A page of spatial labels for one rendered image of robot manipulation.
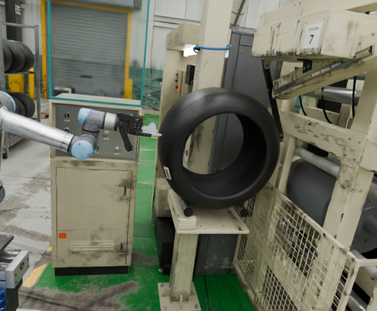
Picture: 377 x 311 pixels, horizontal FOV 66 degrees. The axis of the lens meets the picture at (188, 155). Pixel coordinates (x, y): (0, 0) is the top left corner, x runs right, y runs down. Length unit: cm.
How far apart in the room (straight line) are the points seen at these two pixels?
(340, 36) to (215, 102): 50
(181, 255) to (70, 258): 82
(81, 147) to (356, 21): 107
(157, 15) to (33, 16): 388
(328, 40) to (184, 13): 943
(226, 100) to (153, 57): 913
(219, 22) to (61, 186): 138
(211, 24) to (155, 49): 877
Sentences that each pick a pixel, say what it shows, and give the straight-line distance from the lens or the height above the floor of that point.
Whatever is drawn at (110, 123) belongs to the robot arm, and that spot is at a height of 127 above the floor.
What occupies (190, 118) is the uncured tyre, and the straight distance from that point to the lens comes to 123.
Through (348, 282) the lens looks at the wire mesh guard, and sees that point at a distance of 121.
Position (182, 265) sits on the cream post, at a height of 31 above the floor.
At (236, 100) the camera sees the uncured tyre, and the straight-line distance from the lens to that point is 128.
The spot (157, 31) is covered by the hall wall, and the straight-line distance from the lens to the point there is 1039.
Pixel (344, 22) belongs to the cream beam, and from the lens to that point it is 118.
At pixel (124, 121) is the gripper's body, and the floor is 129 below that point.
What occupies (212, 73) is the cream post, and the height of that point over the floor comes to 153.
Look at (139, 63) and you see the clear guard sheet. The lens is 188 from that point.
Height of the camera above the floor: 154
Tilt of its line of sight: 17 degrees down
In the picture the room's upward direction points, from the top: 7 degrees clockwise
